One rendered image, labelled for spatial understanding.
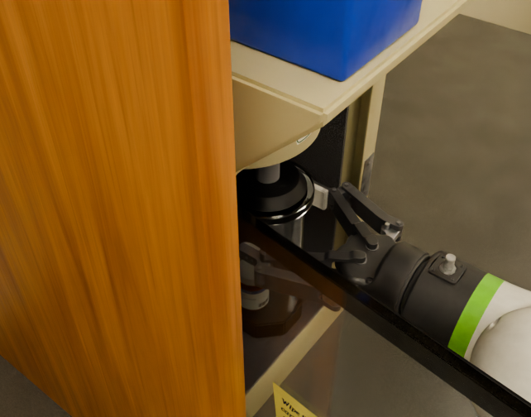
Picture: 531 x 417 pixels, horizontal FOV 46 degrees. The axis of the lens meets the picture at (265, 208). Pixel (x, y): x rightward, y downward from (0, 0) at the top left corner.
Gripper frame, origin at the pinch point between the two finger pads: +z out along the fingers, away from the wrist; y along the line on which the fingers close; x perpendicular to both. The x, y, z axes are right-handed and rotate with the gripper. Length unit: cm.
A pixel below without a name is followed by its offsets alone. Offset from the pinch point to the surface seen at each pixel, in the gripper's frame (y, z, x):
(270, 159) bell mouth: 4.4, -4.2, -12.2
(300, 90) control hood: 17.0, -15.9, -30.8
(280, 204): 2.5, -4.1, -4.7
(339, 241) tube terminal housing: -12.4, -3.9, 13.3
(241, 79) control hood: 17.8, -12.1, -30.6
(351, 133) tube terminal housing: -12.1, -4.0, -5.9
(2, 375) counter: 28.0, 25.7, 25.9
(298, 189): -0.3, -4.4, -5.1
